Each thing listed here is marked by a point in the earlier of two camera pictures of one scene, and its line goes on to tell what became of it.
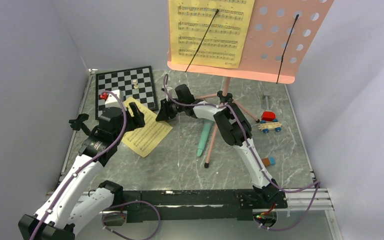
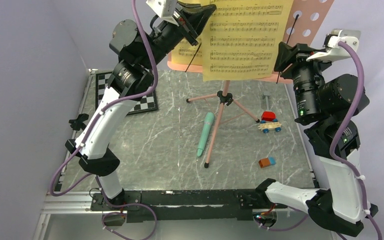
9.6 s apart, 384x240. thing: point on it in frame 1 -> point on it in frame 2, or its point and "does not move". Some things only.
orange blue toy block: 269,161 does not move
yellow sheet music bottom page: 143,139 -> 243,38
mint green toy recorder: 204,137 does not move
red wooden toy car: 269,121 does not move
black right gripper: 164,112 -> 287,53
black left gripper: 137,121 -> 191,18
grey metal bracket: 266,93 does not move
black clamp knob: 77,124 does not move
